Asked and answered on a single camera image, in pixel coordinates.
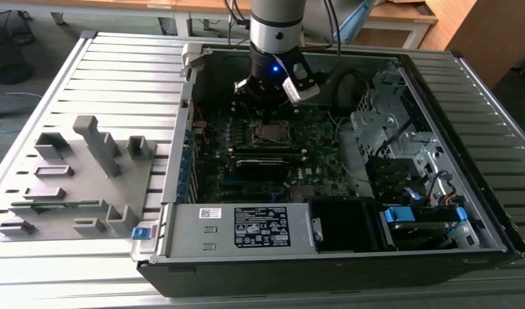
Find metal socket cover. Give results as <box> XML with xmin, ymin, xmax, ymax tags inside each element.
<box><xmin>250</xmin><ymin>120</ymin><xmax>297</xmax><ymax>146</ymax></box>

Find CPU socket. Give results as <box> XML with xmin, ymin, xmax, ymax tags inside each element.
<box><xmin>246</xmin><ymin>118</ymin><xmax>301</xmax><ymax>149</ymax></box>

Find pale blue teach pendant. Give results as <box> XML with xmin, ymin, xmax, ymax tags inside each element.
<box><xmin>338</xmin><ymin>0</ymin><xmax>377</xmax><ymax>44</ymax></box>

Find green RAM stick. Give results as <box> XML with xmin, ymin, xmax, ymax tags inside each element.
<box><xmin>233</xmin><ymin>151</ymin><xmax>309</xmax><ymax>161</ymax></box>
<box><xmin>11</xmin><ymin>200</ymin><xmax>103</xmax><ymax>207</ymax></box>

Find silver metal drive cage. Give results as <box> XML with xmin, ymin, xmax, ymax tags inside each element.
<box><xmin>350</xmin><ymin>62</ymin><xmax>446</xmax><ymax>168</ymax></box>

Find black graphics card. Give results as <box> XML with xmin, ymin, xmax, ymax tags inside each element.
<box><xmin>234</xmin><ymin>157</ymin><xmax>291</xmax><ymax>183</ymax></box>

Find green motherboard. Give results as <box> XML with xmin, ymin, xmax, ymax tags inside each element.
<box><xmin>188</xmin><ymin>99</ymin><xmax>374</xmax><ymax>204</ymax></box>

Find black power supply label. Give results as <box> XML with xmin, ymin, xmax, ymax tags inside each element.
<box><xmin>233</xmin><ymin>206</ymin><xmax>293</xmax><ymax>248</ymax></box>

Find grey parts rack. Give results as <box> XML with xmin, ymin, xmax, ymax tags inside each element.
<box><xmin>0</xmin><ymin>115</ymin><xmax>158</xmax><ymax>243</ymax></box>

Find silver power supply unit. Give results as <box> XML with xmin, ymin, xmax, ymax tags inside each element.
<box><xmin>160</xmin><ymin>202</ymin><xmax>317</xmax><ymax>258</ymax></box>

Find brown wooden cabinet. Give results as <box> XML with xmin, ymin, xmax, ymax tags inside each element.
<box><xmin>418</xmin><ymin>0</ymin><xmax>525</xmax><ymax>89</ymax></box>

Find blue disk carrier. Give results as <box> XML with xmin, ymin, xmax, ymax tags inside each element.
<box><xmin>380</xmin><ymin>205</ymin><xmax>469</xmax><ymax>233</ymax></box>

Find black mesh waste bin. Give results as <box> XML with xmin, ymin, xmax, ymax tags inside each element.
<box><xmin>0</xmin><ymin>8</ymin><xmax>35</xmax><ymax>86</ymax></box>

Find black PC case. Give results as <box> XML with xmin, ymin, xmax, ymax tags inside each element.
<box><xmin>131</xmin><ymin>41</ymin><xmax>525</xmax><ymax>299</ymax></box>

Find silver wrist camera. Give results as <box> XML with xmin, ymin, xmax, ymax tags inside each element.
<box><xmin>281</xmin><ymin>62</ymin><xmax>322</xmax><ymax>104</ymax></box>

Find grey case latch handle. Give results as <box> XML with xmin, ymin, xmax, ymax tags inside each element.
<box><xmin>179</xmin><ymin>43</ymin><xmax>214</xmax><ymax>80</ymax></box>

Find black cable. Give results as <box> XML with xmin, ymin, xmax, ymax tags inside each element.
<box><xmin>331</xmin><ymin>69</ymin><xmax>373</xmax><ymax>107</ymax></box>

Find black plastic bracket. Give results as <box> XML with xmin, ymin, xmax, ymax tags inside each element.
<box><xmin>365</xmin><ymin>156</ymin><xmax>429</xmax><ymax>202</ymax></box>

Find multicoloured power wires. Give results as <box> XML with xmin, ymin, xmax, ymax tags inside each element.
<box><xmin>425</xmin><ymin>169</ymin><xmax>464</xmax><ymax>209</ymax></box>

